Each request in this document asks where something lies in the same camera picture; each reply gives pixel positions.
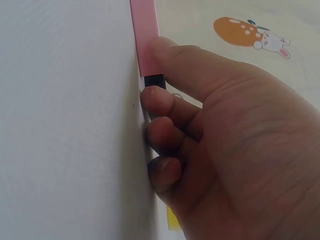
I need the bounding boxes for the yellow flat piece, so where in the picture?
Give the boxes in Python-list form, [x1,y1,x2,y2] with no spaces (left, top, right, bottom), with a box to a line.
[166,206,181,230]

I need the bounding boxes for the person's right hand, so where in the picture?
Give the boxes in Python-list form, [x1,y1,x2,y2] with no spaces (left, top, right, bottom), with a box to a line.
[139,36,320,240]

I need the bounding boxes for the black rectangular piece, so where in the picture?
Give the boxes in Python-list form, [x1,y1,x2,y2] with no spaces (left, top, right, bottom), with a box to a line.
[144,73,166,90]

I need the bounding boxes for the pink strip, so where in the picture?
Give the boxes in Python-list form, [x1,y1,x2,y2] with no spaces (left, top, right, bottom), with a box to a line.
[129,0,165,77]

